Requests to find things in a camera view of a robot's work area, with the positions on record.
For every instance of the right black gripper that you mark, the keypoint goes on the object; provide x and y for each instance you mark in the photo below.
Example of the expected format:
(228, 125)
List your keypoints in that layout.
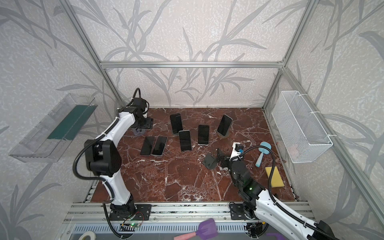
(225, 160)

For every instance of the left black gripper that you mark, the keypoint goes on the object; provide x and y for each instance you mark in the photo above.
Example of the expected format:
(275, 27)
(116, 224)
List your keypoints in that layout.
(145, 123)

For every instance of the black phone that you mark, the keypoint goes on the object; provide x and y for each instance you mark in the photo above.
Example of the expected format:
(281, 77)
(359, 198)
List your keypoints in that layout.
(147, 146)
(185, 140)
(160, 145)
(176, 123)
(203, 134)

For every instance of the grey phone stand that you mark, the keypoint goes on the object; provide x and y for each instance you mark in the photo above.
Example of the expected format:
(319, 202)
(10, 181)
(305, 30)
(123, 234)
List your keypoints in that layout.
(138, 132)

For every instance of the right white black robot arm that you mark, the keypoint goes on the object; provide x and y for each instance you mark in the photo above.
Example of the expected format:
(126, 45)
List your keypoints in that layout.
(260, 203)

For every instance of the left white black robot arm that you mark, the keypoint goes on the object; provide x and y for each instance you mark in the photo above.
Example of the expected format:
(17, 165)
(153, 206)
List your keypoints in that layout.
(104, 160)

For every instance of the back right blue phone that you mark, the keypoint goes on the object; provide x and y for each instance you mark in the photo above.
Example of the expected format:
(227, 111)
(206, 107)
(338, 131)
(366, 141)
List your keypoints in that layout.
(225, 124)

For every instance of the yellow sponge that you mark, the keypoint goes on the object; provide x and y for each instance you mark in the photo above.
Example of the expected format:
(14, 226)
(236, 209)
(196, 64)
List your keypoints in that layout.
(277, 181)

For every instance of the purple pink toy shovel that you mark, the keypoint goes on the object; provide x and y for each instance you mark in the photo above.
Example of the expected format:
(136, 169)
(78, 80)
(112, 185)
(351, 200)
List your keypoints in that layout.
(206, 230)

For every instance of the white tape roll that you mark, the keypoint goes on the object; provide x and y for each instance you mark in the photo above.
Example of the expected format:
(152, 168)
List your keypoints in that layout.
(89, 235)

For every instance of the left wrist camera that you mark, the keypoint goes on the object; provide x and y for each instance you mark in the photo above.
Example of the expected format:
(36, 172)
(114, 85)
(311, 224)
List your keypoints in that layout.
(141, 103)

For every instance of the white wire mesh basket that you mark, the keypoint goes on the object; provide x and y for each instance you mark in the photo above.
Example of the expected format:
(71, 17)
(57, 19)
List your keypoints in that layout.
(304, 137)

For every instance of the clear plastic wall shelf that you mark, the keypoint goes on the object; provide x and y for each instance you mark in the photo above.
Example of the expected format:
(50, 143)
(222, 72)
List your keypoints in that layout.
(47, 142)

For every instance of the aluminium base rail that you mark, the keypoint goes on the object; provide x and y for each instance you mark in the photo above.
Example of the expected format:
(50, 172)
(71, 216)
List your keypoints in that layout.
(156, 217)

